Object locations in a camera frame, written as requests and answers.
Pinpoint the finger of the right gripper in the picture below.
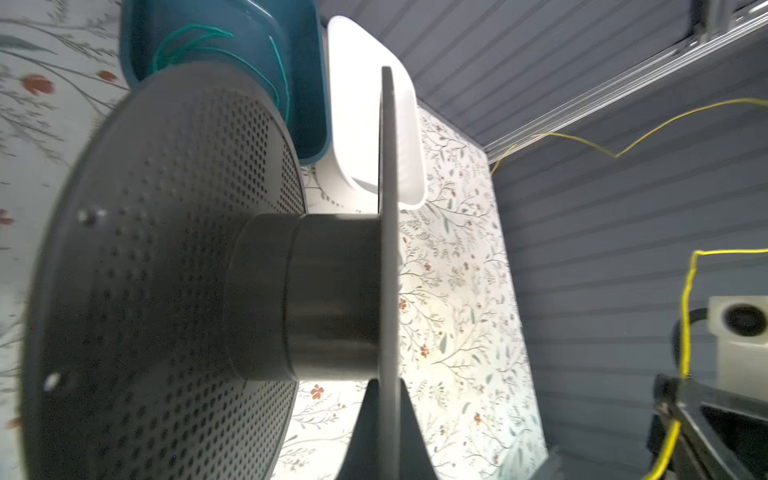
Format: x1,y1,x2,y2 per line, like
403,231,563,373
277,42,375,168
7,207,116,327
646,374,767,479

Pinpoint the teal plastic tray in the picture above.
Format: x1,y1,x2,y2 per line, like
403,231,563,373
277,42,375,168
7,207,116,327
119,1,331,166

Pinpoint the white plastic tray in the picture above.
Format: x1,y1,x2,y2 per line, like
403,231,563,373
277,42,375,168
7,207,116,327
314,15,427,213

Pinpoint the green cable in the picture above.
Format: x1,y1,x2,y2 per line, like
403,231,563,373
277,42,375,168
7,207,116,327
149,22,292,124

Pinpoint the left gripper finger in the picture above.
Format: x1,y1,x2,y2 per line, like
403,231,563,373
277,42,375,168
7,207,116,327
337,379,437,479

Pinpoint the grey foam spool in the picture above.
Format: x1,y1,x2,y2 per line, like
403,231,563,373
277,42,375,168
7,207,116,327
21,62,401,479

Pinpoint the yellow cable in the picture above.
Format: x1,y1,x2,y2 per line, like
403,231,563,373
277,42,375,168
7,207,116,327
488,97,768,480

